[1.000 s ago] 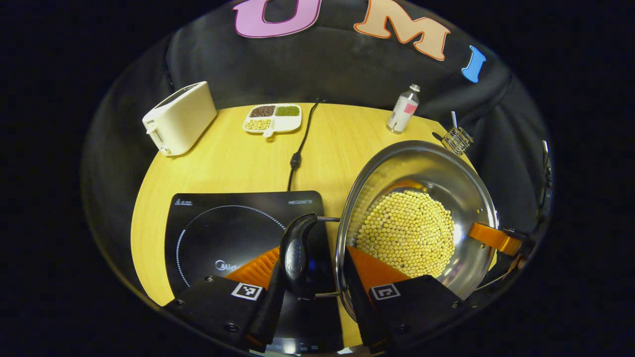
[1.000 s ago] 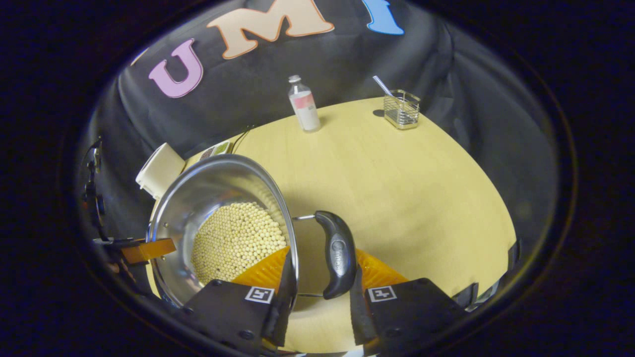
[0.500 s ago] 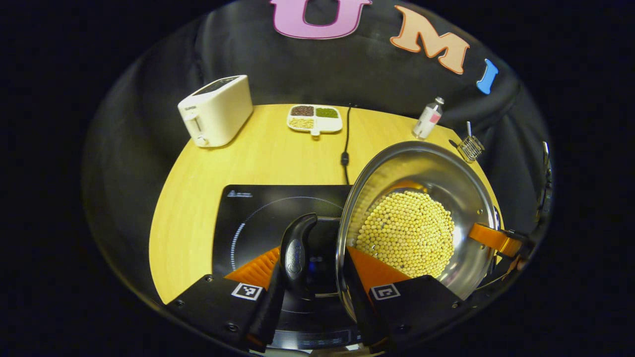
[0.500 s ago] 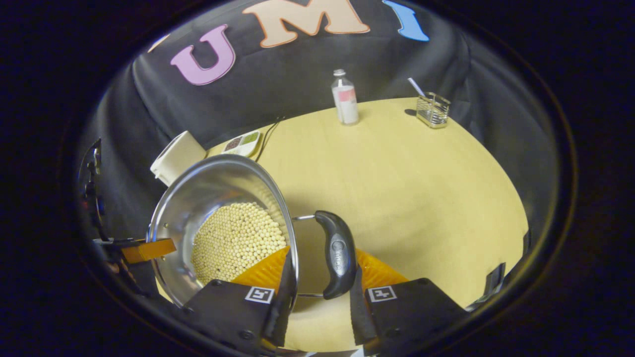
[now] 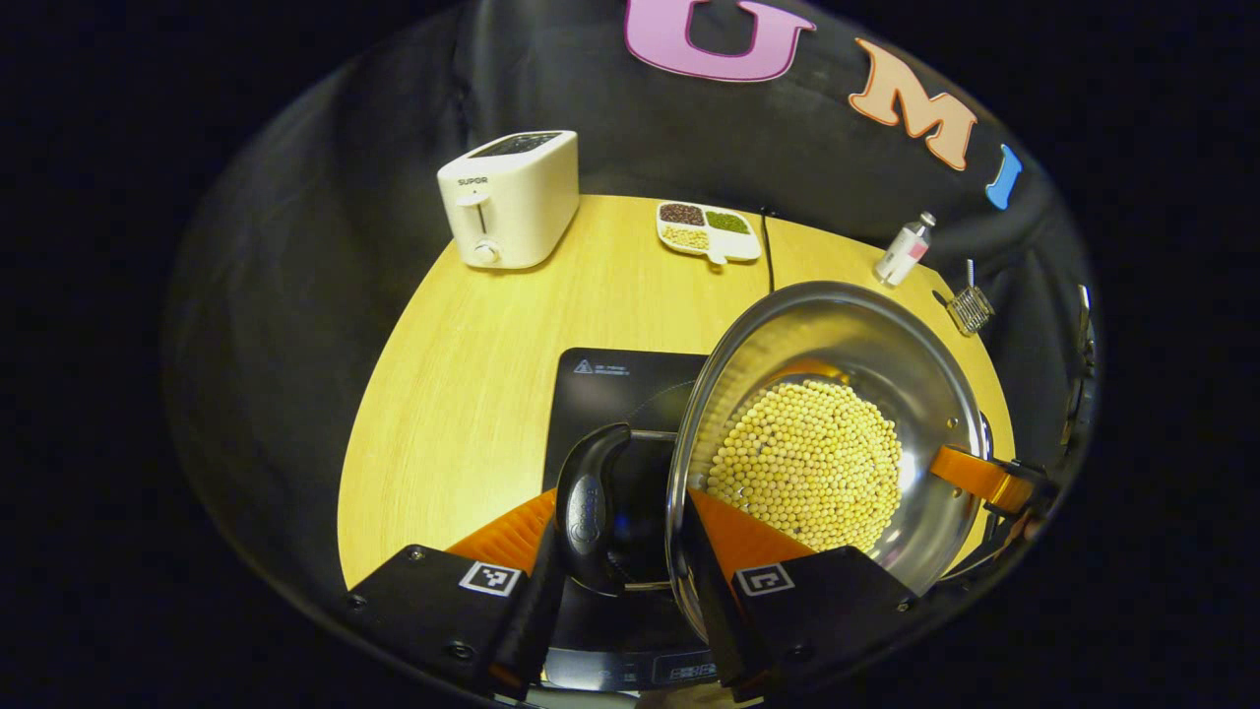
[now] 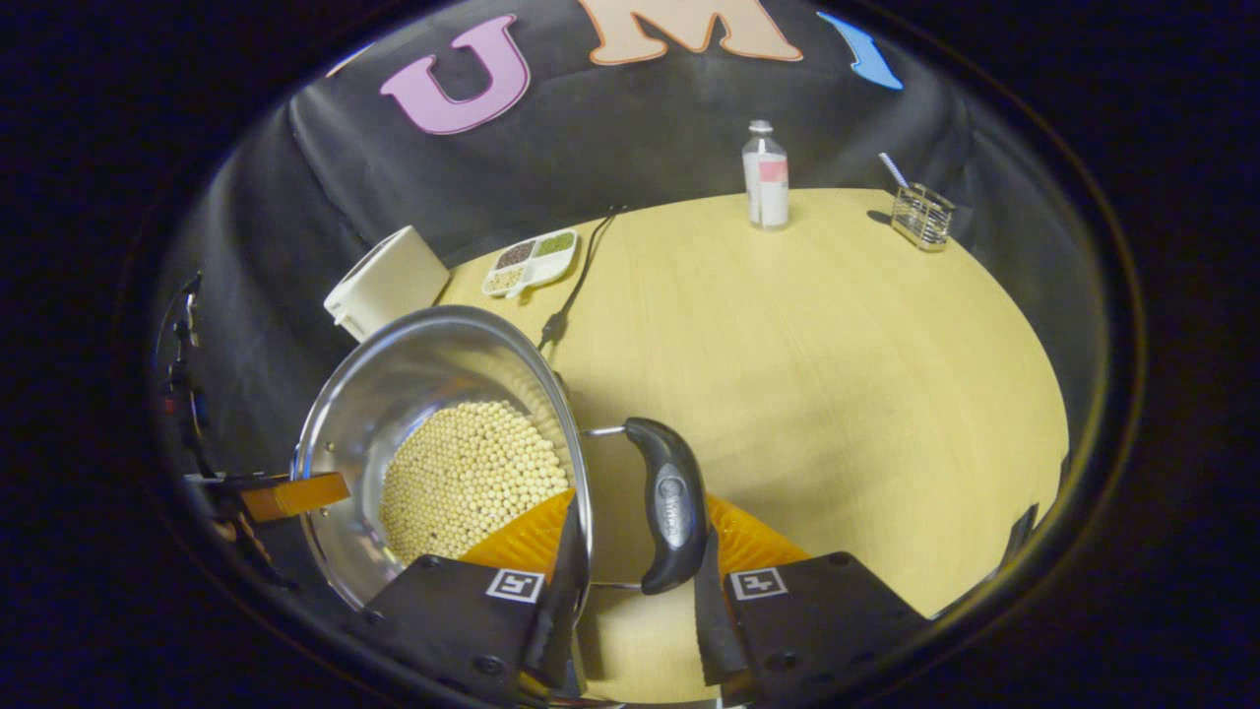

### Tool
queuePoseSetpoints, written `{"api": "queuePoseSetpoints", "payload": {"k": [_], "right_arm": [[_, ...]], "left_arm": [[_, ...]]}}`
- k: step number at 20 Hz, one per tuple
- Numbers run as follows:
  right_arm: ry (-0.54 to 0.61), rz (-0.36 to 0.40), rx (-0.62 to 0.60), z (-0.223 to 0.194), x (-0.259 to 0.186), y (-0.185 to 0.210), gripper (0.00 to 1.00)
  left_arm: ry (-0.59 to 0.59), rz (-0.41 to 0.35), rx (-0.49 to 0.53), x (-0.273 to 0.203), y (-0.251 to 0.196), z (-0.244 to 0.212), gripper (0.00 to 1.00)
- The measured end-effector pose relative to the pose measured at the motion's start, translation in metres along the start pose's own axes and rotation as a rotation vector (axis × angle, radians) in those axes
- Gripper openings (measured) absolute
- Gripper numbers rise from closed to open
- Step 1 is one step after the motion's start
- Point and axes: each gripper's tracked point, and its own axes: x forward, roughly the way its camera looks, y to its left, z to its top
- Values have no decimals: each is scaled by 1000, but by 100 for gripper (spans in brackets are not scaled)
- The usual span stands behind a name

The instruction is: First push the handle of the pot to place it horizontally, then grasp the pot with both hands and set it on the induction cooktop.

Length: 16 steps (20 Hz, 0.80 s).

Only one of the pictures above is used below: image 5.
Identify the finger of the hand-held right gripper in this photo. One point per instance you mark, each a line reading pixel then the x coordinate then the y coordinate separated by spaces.
pixel 975 475

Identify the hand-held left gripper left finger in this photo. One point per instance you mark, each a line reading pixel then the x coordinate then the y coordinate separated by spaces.
pixel 527 630

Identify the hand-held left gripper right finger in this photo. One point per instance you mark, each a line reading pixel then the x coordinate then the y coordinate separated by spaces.
pixel 714 630

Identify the stainless steel pot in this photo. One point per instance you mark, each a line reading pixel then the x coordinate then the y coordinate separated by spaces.
pixel 837 335

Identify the black induction cooktop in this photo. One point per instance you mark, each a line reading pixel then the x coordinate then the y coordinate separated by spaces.
pixel 610 384

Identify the pile of soybeans in pot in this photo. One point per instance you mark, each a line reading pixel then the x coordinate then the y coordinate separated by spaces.
pixel 807 463

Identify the clear glass cup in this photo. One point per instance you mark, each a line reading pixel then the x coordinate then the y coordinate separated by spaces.
pixel 971 310

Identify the small clear bottle pink label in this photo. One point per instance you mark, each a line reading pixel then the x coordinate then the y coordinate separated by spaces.
pixel 901 254

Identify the white divided dish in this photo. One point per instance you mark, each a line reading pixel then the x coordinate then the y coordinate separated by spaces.
pixel 740 244

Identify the pile of green beans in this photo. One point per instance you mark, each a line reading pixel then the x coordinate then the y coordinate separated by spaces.
pixel 727 222

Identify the small pile of yellow beans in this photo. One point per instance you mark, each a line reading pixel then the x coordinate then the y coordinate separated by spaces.
pixel 685 237

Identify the pile of dark red beans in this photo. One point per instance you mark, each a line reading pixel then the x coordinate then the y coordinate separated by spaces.
pixel 681 214

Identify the white toaster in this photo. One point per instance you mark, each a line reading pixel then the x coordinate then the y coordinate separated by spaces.
pixel 512 207

